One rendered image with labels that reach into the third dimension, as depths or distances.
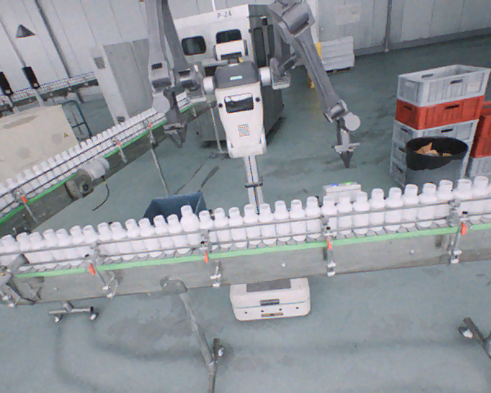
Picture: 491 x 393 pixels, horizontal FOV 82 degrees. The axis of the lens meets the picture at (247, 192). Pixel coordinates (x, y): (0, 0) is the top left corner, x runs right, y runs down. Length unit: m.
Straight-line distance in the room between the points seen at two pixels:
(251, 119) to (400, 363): 1.58
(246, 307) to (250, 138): 1.11
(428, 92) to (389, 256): 2.06
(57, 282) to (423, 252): 1.52
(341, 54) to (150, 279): 9.73
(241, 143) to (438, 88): 2.05
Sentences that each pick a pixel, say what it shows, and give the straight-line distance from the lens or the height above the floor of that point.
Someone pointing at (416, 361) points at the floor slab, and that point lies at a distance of 2.08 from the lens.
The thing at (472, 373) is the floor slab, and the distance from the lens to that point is 2.14.
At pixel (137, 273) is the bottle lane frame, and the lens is 1.31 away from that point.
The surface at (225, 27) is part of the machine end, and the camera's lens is 4.61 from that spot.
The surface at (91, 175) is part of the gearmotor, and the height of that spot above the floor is 0.98.
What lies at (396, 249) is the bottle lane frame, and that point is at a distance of 1.26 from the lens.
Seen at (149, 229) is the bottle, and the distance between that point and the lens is 1.19.
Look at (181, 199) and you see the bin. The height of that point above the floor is 0.92.
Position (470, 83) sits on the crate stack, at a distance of 3.32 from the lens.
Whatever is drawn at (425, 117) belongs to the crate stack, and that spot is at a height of 0.78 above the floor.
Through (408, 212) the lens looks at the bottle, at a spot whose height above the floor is 1.07.
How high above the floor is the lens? 1.75
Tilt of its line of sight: 30 degrees down
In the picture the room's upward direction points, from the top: 10 degrees counter-clockwise
